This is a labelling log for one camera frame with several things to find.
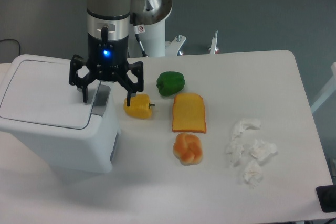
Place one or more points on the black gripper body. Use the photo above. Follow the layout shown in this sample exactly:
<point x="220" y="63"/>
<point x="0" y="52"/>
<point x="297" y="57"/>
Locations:
<point x="107" y="61"/>

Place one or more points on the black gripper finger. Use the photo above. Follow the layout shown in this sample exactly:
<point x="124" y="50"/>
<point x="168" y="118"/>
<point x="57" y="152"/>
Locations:
<point x="76" y="63"/>
<point x="123" y="79"/>

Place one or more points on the white trash can lid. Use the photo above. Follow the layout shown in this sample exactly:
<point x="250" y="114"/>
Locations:
<point x="39" y="92"/>

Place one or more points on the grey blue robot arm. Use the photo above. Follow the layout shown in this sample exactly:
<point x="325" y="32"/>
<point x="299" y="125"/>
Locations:
<point x="108" y="34"/>

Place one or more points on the white trash can body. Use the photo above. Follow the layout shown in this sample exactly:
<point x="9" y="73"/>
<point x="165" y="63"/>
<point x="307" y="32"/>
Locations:
<point x="89" y="149"/>

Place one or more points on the yellow bell pepper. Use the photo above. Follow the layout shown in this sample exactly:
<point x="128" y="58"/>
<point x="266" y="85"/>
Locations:
<point x="140" y="106"/>

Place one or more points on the green bell pepper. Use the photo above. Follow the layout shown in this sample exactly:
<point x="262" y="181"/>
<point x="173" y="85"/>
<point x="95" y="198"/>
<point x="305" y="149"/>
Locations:
<point x="170" y="83"/>

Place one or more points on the toast bread slice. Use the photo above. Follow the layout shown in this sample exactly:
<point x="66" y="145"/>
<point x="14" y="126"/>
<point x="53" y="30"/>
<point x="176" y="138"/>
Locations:
<point x="189" y="113"/>

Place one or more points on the knotted bread roll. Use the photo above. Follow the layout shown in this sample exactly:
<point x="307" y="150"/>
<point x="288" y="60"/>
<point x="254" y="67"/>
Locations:
<point x="188" y="149"/>

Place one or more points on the white table clamp right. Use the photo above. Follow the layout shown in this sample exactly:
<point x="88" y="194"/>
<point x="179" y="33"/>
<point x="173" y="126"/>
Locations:
<point x="214" y="48"/>

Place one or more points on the crumpled white tissue top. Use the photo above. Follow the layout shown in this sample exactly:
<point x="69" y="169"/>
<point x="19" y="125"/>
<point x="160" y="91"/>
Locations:
<point x="244" y="124"/>

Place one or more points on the crumpled white tissue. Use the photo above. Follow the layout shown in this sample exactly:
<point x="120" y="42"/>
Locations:
<point x="244" y="124"/>
<point x="251" y="175"/>
<point x="234" y="150"/>
<point x="261" y="150"/>

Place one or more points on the crumpled white tissue left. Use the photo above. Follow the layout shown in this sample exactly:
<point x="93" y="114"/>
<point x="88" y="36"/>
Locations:
<point x="234" y="150"/>

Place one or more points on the crumpled white tissue right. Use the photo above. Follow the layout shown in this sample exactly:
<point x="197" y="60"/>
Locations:
<point x="261" y="150"/>

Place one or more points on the crumpled white tissue bottom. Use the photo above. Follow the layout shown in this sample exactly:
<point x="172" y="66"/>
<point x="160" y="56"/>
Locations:
<point x="251" y="175"/>

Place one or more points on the white furniture edge right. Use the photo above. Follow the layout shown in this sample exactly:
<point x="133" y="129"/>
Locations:
<point x="326" y="91"/>

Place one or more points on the black device at edge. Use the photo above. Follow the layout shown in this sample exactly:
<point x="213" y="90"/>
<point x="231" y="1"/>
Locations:
<point x="326" y="197"/>

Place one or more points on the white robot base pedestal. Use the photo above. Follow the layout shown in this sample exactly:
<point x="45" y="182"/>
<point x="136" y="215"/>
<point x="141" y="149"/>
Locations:
<point x="148" y="18"/>

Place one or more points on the white table frame bracket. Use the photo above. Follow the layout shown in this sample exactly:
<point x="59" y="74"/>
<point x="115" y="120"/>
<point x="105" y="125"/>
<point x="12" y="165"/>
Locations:
<point x="156" y="46"/>

